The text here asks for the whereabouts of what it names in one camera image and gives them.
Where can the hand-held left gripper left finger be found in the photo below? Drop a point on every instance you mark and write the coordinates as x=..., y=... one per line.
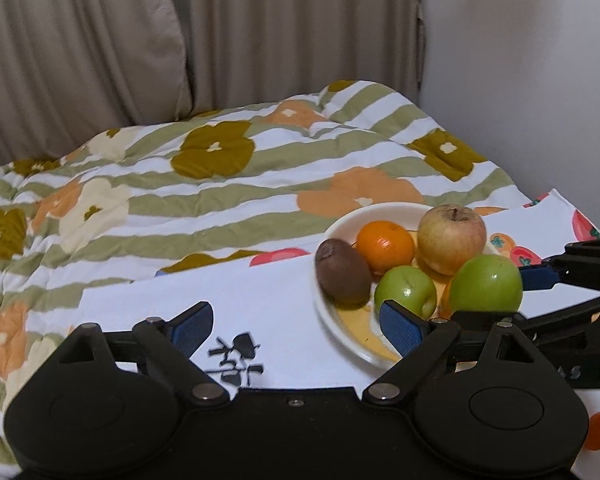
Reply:
x=192, y=329

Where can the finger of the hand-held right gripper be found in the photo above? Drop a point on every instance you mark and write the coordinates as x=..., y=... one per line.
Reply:
x=537, y=277
x=570, y=315

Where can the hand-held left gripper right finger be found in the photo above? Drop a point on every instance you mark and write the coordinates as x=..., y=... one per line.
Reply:
x=400, y=329

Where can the small green fruit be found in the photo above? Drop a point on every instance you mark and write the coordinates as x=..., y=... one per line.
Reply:
x=405, y=292

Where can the cream duck print plate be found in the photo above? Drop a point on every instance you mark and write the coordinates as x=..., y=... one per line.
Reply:
x=350, y=332

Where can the large green fruit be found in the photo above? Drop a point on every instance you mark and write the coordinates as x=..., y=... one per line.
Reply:
x=485, y=285

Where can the brown kiwi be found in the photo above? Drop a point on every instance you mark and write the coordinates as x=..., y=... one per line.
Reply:
x=342, y=272

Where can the large orange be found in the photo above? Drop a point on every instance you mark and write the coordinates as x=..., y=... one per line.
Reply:
x=385, y=247

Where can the red-yellow apple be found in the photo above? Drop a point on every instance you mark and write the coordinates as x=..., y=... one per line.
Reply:
x=452, y=240

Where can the white persimmon print cloth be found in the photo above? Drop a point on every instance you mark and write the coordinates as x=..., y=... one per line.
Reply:
x=280, y=300

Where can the striped floral blanket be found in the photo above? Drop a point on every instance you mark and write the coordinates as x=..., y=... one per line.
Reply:
x=180, y=200

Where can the beige curtain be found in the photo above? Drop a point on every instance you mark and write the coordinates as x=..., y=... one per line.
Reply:
x=280, y=35

